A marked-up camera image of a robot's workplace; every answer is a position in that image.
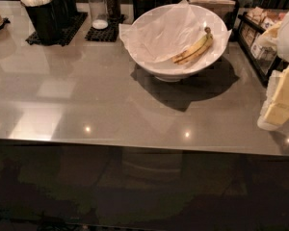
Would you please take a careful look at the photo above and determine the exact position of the black cup with white cutlery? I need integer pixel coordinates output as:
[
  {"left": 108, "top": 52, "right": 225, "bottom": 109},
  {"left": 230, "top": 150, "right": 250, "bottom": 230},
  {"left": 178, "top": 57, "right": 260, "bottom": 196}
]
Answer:
[{"left": 20, "top": 0, "right": 58, "bottom": 45}]

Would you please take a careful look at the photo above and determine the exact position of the black wire rack with packets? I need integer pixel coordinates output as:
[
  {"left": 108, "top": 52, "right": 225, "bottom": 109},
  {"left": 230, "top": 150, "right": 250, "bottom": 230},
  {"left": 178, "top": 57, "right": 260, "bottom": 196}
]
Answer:
[{"left": 237, "top": 8, "right": 287, "bottom": 87}]

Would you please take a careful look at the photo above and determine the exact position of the white ceramic bowl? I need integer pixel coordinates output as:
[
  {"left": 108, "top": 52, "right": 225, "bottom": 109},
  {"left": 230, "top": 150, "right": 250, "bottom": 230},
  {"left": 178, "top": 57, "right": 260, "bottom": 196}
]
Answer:
[{"left": 128, "top": 3, "right": 229, "bottom": 83}]

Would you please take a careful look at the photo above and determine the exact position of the black rubber mat centre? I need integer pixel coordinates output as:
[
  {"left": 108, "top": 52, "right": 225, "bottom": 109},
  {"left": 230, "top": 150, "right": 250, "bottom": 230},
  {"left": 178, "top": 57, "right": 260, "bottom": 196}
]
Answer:
[{"left": 85, "top": 14, "right": 125, "bottom": 42}]

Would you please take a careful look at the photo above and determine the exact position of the black rubber mat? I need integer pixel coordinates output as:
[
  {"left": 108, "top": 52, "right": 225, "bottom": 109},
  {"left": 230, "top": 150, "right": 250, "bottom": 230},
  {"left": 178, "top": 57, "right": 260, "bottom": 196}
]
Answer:
[
  {"left": 85, "top": 14, "right": 125, "bottom": 42},
  {"left": 25, "top": 12, "right": 88, "bottom": 46}
]

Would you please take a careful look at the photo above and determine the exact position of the white paper liner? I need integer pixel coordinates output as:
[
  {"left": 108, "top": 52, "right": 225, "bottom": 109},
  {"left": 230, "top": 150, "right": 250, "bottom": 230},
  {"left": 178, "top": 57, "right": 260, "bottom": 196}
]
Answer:
[{"left": 118, "top": 0, "right": 233, "bottom": 64}]

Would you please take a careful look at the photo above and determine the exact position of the black rubber mat left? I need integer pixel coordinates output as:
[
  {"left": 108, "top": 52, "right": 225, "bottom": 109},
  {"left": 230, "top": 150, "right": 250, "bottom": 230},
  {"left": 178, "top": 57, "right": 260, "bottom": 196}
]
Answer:
[{"left": 25, "top": 12, "right": 88, "bottom": 46}]

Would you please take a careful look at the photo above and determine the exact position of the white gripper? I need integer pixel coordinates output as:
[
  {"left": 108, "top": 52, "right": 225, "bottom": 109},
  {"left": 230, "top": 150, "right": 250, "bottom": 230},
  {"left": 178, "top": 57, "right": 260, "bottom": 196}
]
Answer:
[{"left": 256, "top": 11, "right": 289, "bottom": 131}]

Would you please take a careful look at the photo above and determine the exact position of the salt shaker glass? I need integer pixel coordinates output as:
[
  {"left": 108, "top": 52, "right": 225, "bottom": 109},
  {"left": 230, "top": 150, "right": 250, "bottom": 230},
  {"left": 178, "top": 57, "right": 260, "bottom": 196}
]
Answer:
[{"left": 88, "top": 0, "right": 108, "bottom": 30}]

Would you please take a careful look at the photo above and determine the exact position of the yellow banana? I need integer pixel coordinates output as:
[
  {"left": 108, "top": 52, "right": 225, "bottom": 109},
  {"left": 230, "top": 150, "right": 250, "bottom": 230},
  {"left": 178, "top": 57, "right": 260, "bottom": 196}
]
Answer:
[{"left": 171, "top": 27, "right": 213, "bottom": 64}]

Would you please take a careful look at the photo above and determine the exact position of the pepper shaker glass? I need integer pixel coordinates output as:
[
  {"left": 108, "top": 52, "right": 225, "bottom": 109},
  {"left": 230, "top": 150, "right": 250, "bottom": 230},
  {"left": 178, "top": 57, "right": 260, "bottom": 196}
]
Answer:
[{"left": 105, "top": 0, "right": 121, "bottom": 20}]

